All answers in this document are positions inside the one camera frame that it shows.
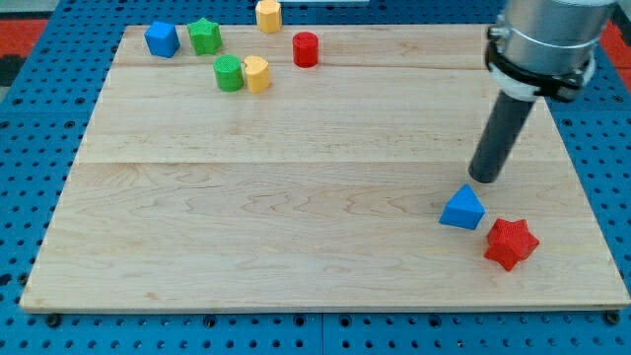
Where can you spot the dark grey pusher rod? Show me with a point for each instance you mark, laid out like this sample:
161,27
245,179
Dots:
498,138

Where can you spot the red cylinder block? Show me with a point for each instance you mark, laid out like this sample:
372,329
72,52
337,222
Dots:
305,49

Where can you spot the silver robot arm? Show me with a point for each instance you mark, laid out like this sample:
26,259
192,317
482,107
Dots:
536,49

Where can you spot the blue triangle block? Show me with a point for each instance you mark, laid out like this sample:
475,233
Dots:
463,210

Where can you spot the red star block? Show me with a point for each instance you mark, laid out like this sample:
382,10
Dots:
510,242

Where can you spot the wooden board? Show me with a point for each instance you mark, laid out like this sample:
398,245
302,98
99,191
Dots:
321,194

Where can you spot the yellow heart block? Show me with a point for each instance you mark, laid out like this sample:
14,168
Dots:
257,73

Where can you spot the yellow hexagon block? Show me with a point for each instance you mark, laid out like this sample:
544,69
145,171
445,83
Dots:
268,15

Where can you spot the green cylinder block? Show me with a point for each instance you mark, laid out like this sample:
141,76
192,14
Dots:
228,73

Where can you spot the green star block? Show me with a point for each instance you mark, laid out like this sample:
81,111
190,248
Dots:
205,36

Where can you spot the blue cube block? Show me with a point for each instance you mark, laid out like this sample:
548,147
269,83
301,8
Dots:
162,39

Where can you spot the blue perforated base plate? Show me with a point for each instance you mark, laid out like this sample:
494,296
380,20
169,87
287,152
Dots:
43,118

